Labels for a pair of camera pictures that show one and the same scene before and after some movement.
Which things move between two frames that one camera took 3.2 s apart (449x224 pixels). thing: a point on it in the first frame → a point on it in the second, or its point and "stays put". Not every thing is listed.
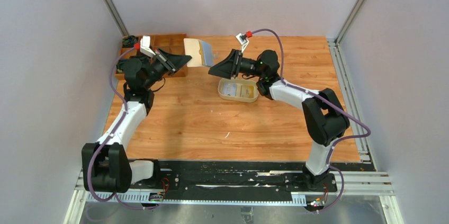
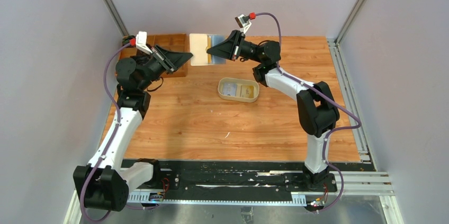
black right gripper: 229,68 → 231,47
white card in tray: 229,89 stays put
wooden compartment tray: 173,43 stays put
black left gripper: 171,63 stays put
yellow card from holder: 201,52 → 209,45
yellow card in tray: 247,91 stays put
